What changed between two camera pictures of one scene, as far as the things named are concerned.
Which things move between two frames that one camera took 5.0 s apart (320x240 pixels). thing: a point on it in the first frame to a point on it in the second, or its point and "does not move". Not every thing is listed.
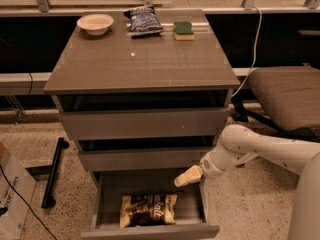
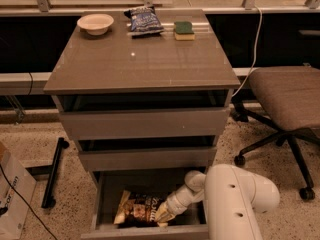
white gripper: x=209 y=165 to x=173 y=202
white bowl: x=95 y=24 does not move
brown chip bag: x=147 y=209 does not move
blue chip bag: x=144 y=23 does not move
